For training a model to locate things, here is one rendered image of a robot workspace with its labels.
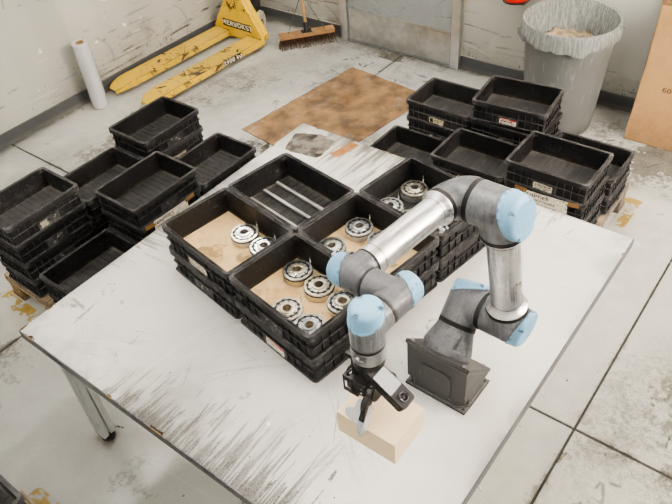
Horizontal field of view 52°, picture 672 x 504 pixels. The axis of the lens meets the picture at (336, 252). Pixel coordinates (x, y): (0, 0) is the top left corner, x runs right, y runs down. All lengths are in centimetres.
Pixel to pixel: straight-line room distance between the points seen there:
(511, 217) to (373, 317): 46
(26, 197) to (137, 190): 56
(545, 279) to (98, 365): 156
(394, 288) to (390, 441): 35
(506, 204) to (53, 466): 221
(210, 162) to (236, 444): 203
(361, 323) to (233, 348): 104
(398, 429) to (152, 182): 229
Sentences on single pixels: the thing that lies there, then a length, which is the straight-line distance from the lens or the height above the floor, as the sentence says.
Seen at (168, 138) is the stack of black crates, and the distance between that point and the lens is 378.
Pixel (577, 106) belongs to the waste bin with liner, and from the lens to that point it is 445.
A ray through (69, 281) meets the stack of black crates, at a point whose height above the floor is 27.
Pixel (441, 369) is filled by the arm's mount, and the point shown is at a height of 85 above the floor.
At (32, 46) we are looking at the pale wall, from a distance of 523.
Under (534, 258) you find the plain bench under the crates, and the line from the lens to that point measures 260.
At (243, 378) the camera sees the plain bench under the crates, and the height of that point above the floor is 70.
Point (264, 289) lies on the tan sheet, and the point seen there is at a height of 83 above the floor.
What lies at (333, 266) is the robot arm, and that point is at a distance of 151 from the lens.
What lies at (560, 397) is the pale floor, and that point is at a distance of 308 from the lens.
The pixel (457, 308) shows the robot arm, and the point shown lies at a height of 98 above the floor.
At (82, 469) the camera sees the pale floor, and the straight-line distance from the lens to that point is 310.
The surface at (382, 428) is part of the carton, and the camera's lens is 158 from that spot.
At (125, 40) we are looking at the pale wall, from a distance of 565.
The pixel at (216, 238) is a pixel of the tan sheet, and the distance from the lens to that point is 256.
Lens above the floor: 244
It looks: 42 degrees down
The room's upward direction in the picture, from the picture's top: 6 degrees counter-clockwise
